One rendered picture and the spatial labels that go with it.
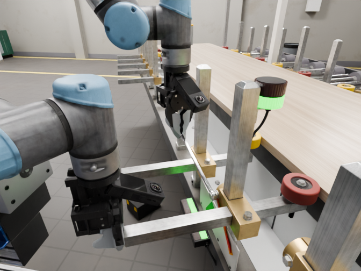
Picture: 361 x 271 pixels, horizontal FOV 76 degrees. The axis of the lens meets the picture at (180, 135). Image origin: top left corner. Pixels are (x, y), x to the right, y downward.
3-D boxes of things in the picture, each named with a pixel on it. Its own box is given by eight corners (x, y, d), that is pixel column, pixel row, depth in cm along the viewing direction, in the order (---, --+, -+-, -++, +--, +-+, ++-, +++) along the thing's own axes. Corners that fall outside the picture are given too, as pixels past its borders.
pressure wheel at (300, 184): (287, 232, 55) (298, 195, 49) (268, 207, 62) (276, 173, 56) (315, 225, 57) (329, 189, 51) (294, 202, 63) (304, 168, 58)
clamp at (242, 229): (237, 241, 50) (240, 225, 48) (214, 198, 62) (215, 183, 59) (260, 236, 51) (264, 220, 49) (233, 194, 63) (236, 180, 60)
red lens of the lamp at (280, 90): (263, 98, 42) (265, 85, 41) (247, 88, 47) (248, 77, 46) (291, 95, 43) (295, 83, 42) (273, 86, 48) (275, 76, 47)
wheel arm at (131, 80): (118, 85, 155) (117, 79, 153) (118, 84, 158) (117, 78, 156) (181, 81, 164) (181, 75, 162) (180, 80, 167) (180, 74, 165)
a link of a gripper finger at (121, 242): (114, 233, 47) (109, 201, 43) (123, 230, 48) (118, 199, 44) (114, 253, 43) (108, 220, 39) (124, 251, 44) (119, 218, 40)
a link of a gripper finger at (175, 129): (171, 132, 73) (170, 104, 68) (181, 140, 68) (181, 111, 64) (162, 134, 71) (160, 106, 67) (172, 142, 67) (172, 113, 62)
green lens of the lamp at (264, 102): (261, 110, 43) (262, 99, 42) (245, 100, 48) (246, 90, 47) (289, 107, 44) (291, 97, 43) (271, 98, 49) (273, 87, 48)
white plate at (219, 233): (232, 278, 55) (237, 251, 50) (199, 201, 77) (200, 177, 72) (234, 278, 55) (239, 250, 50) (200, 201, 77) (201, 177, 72)
